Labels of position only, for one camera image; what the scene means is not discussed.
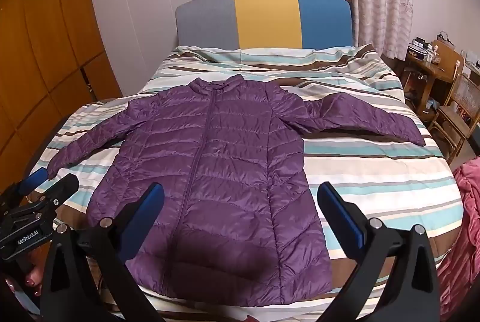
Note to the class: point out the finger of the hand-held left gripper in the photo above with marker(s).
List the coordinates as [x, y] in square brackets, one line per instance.
[33, 181]
[62, 190]

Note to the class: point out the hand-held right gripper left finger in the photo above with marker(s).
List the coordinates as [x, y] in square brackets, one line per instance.
[152, 202]

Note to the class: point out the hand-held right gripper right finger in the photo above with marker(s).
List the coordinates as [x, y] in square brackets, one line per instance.
[339, 205]

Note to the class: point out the purple puffer jacket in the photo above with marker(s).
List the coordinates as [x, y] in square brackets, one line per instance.
[225, 175]

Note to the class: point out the person's left hand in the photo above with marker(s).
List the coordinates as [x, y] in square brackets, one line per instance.
[33, 279]

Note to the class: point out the striped duvet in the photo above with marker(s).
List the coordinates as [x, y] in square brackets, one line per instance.
[375, 164]

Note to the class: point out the pink blanket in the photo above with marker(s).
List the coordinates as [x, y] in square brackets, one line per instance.
[463, 232]

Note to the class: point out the wooden wardrobe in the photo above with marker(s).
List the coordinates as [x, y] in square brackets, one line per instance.
[45, 44]

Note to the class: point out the wooden chair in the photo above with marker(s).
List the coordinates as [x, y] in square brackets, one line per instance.
[455, 111]

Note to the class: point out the wooden desk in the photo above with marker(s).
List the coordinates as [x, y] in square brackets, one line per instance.
[427, 68]

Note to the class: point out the dark box with white print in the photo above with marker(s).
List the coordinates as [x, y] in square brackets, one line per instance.
[418, 51]

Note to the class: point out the grey yellow blue headboard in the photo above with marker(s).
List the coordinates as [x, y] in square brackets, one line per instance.
[266, 21]

